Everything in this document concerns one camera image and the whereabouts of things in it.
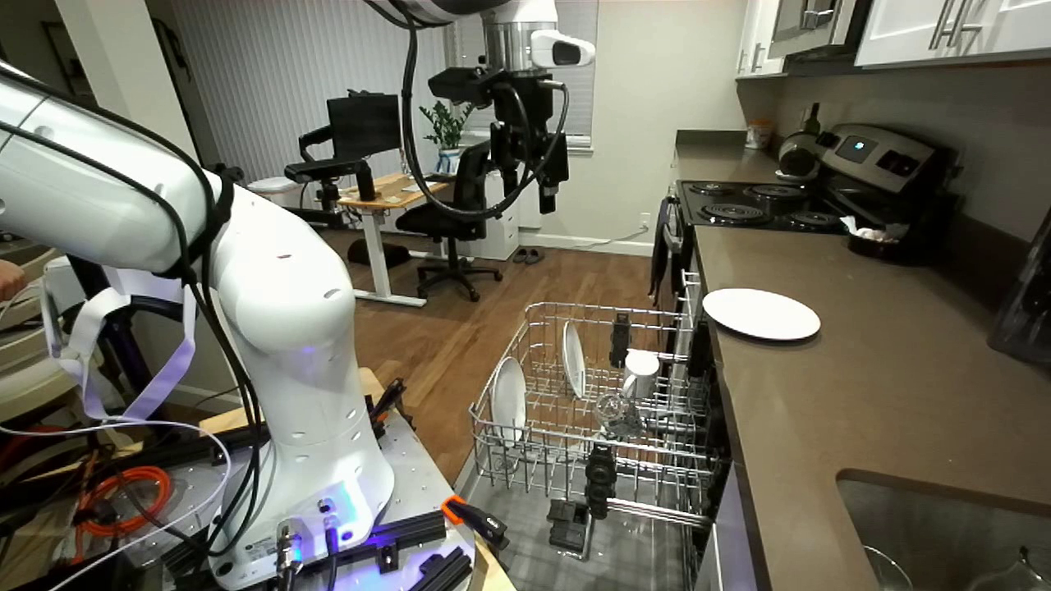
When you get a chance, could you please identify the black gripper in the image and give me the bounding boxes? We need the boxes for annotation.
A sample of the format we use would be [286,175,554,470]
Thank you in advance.
[491,64,572,215]

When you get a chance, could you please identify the black countertop appliance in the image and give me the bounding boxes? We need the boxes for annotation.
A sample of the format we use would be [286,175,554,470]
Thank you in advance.
[988,206,1051,375]

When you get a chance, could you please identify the green potted plant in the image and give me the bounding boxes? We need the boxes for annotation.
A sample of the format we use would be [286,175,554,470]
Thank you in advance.
[419,99,476,176]

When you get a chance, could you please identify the black office chair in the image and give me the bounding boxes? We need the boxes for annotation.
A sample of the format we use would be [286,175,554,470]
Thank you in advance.
[393,140,510,304]
[284,93,403,215]

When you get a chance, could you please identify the wooden desk white legs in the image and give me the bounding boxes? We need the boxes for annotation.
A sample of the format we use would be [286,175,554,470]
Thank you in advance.
[332,170,452,310]

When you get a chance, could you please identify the black plastic rack clip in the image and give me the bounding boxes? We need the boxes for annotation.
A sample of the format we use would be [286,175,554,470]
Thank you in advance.
[608,309,634,372]
[580,441,620,519]

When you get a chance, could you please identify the black steel stove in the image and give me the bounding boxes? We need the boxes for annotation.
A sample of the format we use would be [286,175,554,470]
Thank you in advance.
[650,120,961,310]

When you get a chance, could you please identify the white mug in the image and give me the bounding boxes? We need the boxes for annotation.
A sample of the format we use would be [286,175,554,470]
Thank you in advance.
[620,344,664,402]

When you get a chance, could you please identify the black clamp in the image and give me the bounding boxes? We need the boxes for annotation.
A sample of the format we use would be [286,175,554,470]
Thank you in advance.
[365,375,410,441]

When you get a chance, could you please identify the black range hood microwave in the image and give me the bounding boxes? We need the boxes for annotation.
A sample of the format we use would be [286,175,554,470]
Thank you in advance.
[768,0,869,62]

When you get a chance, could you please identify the robot mounting table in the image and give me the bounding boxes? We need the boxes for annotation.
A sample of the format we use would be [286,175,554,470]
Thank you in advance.
[160,402,519,591]

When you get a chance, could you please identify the black dish with white cloth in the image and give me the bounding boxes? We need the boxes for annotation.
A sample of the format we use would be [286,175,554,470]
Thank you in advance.
[837,209,919,267]

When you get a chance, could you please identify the wooden board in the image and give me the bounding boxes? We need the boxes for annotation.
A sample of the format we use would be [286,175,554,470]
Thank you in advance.
[194,364,388,441]

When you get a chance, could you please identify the open dishwasher door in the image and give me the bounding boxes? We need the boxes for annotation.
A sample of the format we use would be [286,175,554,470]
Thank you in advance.
[458,456,715,591]

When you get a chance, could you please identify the white upper kitchen cabinet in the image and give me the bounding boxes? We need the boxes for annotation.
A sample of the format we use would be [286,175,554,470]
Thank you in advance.
[850,0,1051,73]

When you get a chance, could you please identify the steel kitchen sink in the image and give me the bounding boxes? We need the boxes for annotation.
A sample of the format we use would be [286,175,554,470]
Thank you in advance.
[834,470,1051,591]

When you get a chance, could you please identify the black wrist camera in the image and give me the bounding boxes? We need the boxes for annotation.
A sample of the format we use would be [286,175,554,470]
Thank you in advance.
[427,64,499,108]

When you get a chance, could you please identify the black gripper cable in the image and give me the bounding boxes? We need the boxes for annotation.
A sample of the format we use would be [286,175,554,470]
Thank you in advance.
[397,20,575,222]

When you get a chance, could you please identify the metal wire dishwasher rack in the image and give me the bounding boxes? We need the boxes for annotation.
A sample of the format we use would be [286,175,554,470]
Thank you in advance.
[465,270,734,532]

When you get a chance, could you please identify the orange black handled screwdriver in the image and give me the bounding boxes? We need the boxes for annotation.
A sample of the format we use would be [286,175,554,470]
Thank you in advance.
[439,492,514,553]

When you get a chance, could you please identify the pale lavender strap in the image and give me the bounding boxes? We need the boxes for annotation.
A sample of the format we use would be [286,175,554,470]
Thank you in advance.
[44,267,204,426]

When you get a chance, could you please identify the white cable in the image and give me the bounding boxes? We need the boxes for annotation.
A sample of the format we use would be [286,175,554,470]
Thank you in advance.
[0,418,239,591]

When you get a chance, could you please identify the orange cable coil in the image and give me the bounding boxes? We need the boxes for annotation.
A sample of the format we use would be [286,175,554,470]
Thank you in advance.
[72,462,177,540]

